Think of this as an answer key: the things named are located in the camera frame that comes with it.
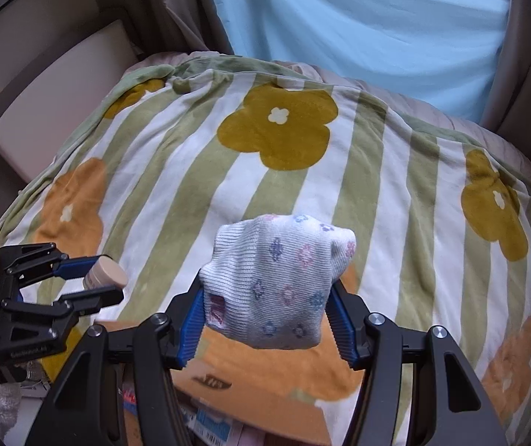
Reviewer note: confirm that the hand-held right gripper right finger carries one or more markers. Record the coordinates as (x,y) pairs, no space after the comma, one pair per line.
(343,331)

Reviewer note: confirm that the light blue cloth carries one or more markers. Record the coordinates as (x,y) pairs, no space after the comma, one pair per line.
(363,32)

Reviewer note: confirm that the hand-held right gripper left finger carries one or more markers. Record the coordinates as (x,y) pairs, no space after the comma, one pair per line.
(191,330)

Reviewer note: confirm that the round tan container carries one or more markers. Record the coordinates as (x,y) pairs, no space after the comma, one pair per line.
(109,273)

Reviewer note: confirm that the cream cushion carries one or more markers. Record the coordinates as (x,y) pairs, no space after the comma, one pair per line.
(56,102)

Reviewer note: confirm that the striped floral blanket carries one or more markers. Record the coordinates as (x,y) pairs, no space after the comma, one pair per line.
(386,172)

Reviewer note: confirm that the white floral sock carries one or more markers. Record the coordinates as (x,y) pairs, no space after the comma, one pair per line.
(274,278)

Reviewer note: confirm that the white and blue product box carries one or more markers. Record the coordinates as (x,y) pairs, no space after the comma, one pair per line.
(209,429)

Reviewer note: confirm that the cardboard box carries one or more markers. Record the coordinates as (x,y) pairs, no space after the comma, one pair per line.
(256,402)

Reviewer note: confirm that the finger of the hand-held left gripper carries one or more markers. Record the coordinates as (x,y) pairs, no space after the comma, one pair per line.
(89,299)
(77,267)

